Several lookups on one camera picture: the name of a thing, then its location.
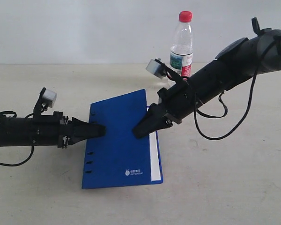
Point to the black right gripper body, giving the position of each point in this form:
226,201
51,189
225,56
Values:
178,101

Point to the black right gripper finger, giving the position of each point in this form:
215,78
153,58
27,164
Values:
153,117
140,132

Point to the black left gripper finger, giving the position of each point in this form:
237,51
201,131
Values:
85,128
78,137

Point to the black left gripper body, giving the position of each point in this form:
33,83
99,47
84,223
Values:
65,129

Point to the clear plastic water bottle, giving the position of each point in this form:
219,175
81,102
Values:
181,50

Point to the blue ring binder notebook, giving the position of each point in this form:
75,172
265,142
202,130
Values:
118,158

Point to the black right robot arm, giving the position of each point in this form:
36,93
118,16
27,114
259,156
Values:
239,62

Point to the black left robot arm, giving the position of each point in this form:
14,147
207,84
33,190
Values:
46,130

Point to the white paper sheets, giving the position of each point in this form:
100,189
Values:
154,158

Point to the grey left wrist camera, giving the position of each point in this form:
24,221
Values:
45,100

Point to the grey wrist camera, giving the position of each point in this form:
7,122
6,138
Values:
45,100
157,68

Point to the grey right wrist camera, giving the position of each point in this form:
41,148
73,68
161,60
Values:
157,68

